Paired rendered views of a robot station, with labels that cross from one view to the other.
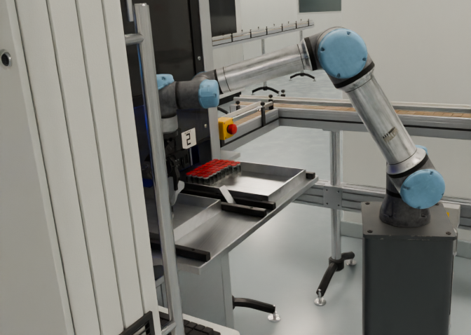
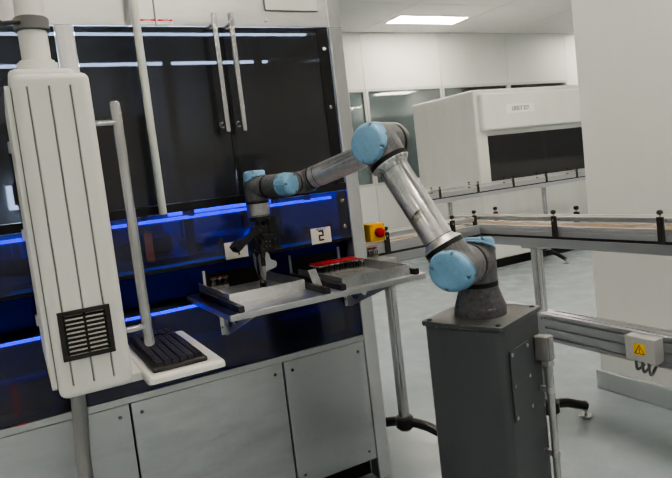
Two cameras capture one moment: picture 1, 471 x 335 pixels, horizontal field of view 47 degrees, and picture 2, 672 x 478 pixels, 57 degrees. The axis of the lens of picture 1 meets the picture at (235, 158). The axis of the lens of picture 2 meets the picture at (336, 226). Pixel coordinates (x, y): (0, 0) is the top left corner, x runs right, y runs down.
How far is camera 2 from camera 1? 1.09 m
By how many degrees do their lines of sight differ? 31
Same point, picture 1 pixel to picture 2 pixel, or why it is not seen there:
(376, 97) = (401, 180)
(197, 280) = (331, 372)
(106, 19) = (74, 109)
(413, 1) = (653, 104)
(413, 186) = (435, 267)
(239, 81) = (321, 175)
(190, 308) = (321, 396)
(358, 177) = (613, 316)
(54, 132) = (29, 170)
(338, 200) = (542, 328)
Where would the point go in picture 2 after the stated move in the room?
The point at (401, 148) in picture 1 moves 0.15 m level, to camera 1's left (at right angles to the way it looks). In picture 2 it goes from (428, 230) to (378, 233)
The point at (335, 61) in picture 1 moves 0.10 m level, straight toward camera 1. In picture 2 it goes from (359, 149) to (337, 150)
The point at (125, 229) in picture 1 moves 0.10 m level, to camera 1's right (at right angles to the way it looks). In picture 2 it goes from (86, 240) to (116, 238)
